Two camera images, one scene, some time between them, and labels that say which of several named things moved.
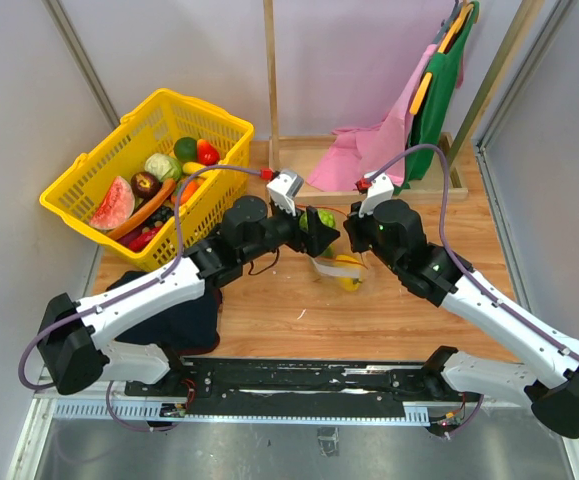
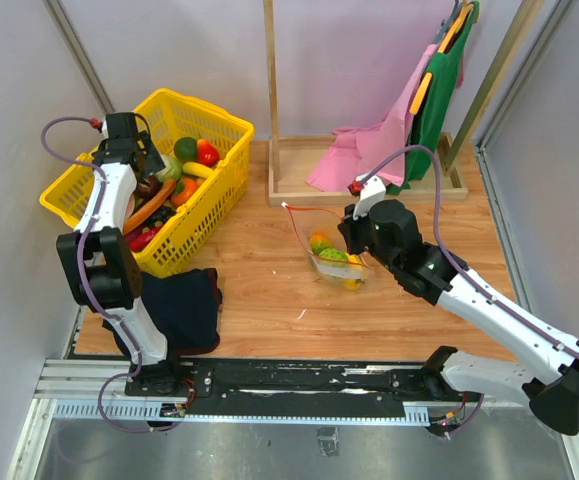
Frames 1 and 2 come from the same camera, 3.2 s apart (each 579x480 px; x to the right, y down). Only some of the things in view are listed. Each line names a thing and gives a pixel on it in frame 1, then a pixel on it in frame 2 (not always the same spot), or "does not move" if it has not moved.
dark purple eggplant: (144, 184) does not move
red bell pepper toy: (206, 154) does not move
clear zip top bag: (345, 270) does not move
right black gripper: (353, 224) does not move
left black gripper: (319, 236) to (153, 163)
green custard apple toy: (326, 216) to (333, 253)
